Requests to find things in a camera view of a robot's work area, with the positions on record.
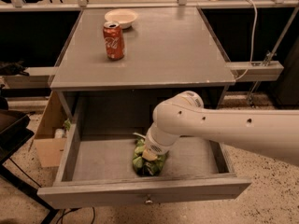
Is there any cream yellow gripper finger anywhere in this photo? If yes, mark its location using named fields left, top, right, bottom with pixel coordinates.
left=142, top=149, right=158, bottom=161

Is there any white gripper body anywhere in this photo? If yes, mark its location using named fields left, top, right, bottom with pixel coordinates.
left=145, top=123, right=179, bottom=155

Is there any green jalapeno chip bag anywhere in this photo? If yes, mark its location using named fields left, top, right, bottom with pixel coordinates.
left=132, top=133, right=167, bottom=176

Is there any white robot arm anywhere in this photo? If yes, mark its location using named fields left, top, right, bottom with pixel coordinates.
left=145, top=91, right=299, bottom=166

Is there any grey open drawer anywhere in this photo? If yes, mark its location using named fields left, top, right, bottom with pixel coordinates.
left=37, top=124, right=250, bottom=209

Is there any grey wooden cabinet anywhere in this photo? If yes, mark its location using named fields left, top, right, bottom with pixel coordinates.
left=50, top=7, right=235, bottom=134

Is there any brown cardboard box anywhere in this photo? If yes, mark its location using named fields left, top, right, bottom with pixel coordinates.
left=34, top=91, right=67, bottom=167

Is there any red cola can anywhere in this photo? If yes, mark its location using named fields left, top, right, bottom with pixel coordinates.
left=103, top=21, right=124, bottom=60

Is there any white shallow bowl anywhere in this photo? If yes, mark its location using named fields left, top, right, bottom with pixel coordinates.
left=105, top=8, right=138, bottom=29

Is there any black folding stand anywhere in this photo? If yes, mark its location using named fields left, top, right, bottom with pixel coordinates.
left=0, top=109, right=58, bottom=224

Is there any black floor cable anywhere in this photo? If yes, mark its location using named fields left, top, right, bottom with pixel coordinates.
left=55, top=206, right=96, bottom=224

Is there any grey metal rail frame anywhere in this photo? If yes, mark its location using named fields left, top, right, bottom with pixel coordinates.
left=1, top=0, right=298, bottom=84

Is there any white hanging cable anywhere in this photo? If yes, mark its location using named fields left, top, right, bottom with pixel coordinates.
left=234, top=0, right=259, bottom=81

